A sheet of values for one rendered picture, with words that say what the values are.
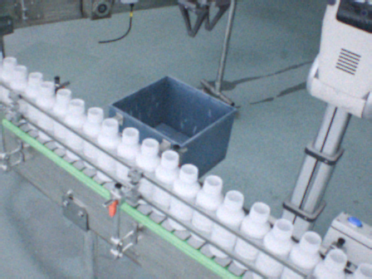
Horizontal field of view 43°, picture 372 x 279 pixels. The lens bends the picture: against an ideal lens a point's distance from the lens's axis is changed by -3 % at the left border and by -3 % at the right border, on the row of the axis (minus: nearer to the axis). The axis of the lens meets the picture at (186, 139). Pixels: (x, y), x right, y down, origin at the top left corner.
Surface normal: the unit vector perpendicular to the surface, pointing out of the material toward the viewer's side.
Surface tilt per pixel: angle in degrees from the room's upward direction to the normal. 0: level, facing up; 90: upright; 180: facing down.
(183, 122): 90
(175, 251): 90
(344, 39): 90
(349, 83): 90
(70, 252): 0
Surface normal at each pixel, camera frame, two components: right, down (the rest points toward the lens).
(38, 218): 0.12, -0.80
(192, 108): -0.61, 0.40
